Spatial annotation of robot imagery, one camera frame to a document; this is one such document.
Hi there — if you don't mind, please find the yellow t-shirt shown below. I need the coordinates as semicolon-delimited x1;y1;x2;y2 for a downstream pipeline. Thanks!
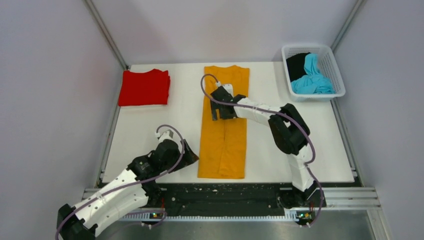
197;65;250;179

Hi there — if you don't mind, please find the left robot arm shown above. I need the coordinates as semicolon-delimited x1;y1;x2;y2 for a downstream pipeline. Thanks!
54;127;199;240

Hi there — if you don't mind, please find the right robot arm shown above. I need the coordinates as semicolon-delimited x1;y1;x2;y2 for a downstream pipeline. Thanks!
209;84;317;208

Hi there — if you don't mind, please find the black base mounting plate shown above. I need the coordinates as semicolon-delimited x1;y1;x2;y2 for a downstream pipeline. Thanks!
145;183;326;217

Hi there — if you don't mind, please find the folded red t-shirt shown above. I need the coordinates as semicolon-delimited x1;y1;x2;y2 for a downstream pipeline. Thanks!
118;69;171;107

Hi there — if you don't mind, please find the black t-shirt in basket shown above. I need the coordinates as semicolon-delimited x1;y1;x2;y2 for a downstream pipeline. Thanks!
286;52;310;82

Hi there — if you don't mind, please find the white plastic laundry basket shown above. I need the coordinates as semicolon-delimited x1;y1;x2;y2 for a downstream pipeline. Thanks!
281;43;346;102

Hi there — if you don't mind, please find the light blue t-shirt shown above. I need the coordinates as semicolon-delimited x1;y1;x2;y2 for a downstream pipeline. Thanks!
291;53;336;95

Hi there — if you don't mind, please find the aluminium front rail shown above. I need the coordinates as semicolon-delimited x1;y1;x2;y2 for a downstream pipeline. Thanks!
79;187;382;222

